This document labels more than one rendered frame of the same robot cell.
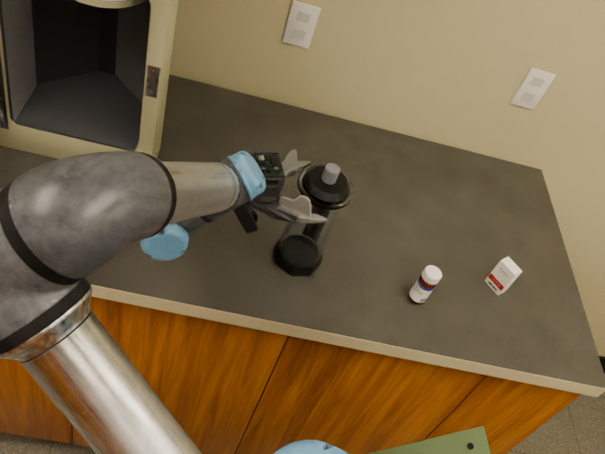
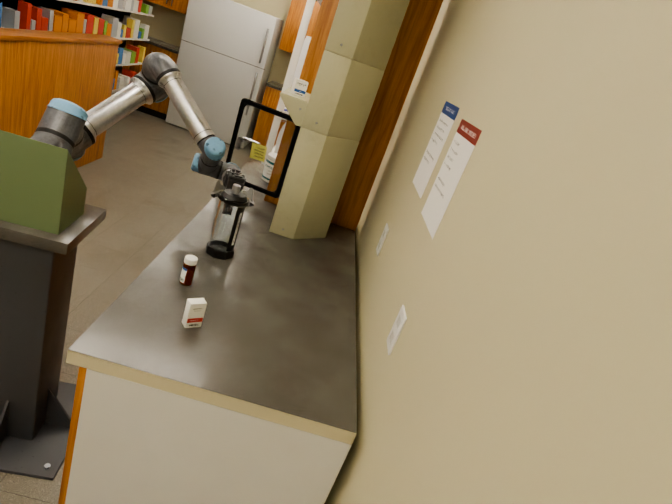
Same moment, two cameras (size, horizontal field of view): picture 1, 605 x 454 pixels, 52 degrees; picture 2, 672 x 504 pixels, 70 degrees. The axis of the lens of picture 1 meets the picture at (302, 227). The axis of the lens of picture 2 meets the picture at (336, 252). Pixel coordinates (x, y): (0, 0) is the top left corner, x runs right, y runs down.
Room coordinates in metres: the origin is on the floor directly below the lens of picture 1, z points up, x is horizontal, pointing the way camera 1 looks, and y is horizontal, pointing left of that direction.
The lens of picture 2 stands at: (1.44, -1.52, 1.74)
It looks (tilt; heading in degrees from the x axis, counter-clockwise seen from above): 22 degrees down; 96
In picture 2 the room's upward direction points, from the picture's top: 20 degrees clockwise
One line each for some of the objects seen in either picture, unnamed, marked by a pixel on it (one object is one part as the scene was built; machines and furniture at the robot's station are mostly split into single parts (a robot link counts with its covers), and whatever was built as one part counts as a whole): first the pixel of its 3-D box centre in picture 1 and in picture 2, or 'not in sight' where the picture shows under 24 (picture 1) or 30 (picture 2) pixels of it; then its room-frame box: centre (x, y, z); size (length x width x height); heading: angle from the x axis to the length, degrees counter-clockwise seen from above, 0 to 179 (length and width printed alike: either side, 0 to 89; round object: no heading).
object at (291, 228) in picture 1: (311, 222); (226, 224); (0.87, -0.01, 1.06); 0.11 x 0.11 x 0.21
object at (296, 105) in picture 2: not in sight; (295, 105); (0.84, 0.50, 1.46); 0.32 x 0.11 x 0.10; 102
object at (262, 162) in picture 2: not in sight; (261, 149); (0.70, 0.65, 1.19); 0.30 x 0.01 x 0.40; 2
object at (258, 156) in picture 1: (248, 181); (233, 183); (0.81, 0.12, 1.16); 0.12 x 0.08 x 0.09; 117
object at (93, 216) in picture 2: not in sight; (38, 217); (0.33, -0.25, 0.92); 0.32 x 0.32 x 0.04; 18
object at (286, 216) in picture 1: (276, 206); not in sight; (0.80, 0.06, 1.14); 0.09 x 0.05 x 0.02; 81
